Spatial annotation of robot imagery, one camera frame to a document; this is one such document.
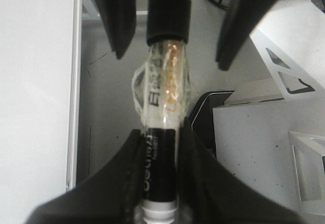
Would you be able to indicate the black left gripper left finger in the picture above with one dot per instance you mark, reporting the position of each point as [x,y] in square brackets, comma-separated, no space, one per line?
[109,196]

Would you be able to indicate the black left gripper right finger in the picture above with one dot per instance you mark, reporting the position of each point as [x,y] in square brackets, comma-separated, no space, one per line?
[209,193]

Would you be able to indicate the black and white marker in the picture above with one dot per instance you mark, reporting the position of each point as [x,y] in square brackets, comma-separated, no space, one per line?
[161,92]

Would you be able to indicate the black device beside whiteboard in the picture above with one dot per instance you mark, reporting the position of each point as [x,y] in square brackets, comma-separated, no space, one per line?
[201,117]

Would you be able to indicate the large white whiteboard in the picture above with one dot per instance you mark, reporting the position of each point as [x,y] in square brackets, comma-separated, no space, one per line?
[40,81]

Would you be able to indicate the white perforated metal bracket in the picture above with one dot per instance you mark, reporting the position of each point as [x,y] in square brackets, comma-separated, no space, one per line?
[290,42]

